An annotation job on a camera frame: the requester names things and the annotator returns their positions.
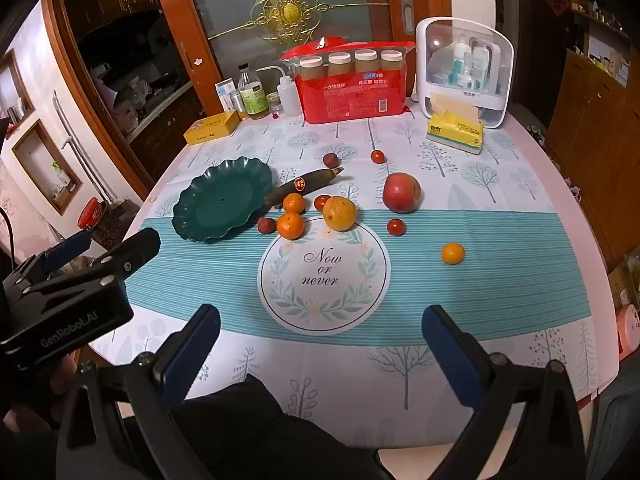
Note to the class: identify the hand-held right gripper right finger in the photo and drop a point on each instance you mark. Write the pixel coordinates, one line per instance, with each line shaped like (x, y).
(450, 360)

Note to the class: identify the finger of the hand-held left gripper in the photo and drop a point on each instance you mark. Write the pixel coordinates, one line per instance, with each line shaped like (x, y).
(67, 252)
(132, 255)

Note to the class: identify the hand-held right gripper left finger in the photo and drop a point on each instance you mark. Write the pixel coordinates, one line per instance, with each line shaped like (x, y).
(192, 357)

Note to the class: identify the green scalloped plate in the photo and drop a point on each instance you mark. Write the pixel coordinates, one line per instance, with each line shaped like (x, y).
(220, 205)

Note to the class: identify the small tangerine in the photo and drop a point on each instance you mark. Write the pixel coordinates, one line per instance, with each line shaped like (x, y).
(290, 225)
(453, 253)
(293, 203)

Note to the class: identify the dark red date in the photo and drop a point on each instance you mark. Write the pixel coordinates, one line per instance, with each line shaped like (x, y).
(330, 160)
(266, 225)

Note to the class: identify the red cherry tomato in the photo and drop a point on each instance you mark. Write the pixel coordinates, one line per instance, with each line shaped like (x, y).
(320, 202)
(396, 227)
(377, 156)

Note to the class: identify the red apple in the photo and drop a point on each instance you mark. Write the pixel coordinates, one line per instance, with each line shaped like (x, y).
(401, 192)

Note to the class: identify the large yellow orange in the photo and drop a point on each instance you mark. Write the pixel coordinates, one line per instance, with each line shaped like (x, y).
(339, 214)

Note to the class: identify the red lid jar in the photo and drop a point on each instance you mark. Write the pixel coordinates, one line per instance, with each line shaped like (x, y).
(92, 212)

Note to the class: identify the tree print tablecloth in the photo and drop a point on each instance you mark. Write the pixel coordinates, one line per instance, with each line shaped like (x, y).
(475, 285)

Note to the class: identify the person's black-clad leg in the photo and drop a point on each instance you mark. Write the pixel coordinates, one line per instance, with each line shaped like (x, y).
(260, 425)

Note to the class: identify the silver metal bar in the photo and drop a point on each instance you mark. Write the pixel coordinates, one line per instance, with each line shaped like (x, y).
(70, 135)

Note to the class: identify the yellow cardboard box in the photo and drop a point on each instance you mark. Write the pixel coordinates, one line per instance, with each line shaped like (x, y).
(210, 127)

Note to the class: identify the dark overripe banana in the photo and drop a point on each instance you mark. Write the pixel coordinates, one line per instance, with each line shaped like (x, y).
(300, 185)

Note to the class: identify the pink plastic object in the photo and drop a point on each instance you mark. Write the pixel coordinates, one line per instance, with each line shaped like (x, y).
(630, 332)

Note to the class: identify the silver can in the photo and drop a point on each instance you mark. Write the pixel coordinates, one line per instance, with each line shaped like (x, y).
(239, 105)

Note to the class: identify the white blue carton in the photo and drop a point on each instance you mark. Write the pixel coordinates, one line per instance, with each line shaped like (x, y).
(225, 91)

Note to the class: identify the green label glass bottle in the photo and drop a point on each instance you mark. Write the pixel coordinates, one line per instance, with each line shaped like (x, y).
(254, 100)

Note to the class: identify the small glass jar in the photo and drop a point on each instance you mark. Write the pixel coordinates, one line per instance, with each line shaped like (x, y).
(274, 105)

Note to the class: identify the white squeeze bottle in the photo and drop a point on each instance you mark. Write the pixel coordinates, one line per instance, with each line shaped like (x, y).
(288, 97)

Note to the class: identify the yellow tissue box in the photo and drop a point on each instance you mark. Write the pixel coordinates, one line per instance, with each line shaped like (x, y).
(455, 132)

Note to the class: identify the white clear storage box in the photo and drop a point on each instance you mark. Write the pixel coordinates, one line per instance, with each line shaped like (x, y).
(495, 95)

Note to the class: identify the red disposable cup package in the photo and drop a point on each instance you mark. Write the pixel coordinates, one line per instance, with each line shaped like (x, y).
(350, 95)

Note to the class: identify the wooden cabinet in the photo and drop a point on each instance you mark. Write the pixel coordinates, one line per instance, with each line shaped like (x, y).
(590, 125)

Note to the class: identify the gold door ornament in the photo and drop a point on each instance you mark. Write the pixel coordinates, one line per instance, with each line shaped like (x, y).
(290, 12)

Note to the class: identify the white teal bottle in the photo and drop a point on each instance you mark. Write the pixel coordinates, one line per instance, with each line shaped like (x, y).
(460, 67)

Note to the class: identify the red wall decoration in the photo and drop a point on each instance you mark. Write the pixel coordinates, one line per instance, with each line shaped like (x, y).
(556, 0)

